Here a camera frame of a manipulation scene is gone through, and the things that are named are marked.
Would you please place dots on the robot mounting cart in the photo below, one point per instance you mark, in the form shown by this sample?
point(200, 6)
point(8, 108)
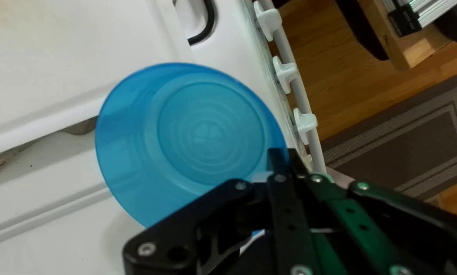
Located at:
point(416, 15)

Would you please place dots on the black cast iron stove grate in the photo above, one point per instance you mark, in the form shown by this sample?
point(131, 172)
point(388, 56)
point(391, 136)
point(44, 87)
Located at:
point(211, 23)

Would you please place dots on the white stove knob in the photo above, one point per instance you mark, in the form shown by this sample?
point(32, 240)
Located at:
point(284, 73)
point(267, 17)
point(304, 127)

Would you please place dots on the white gas stove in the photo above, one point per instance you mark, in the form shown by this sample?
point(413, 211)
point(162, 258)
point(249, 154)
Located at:
point(44, 203)

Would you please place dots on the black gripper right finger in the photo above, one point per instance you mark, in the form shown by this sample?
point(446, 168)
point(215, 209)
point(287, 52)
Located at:
point(381, 229)

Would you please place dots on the blue plastic bowl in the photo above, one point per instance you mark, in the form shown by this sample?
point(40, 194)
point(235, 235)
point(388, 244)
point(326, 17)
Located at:
point(186, 137)

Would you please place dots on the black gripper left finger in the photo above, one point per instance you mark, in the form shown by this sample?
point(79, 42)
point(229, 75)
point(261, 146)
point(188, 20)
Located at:
point(283, 223)

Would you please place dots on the grey bordered floor rug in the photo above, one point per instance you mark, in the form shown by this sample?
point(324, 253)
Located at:
point(405, 142)

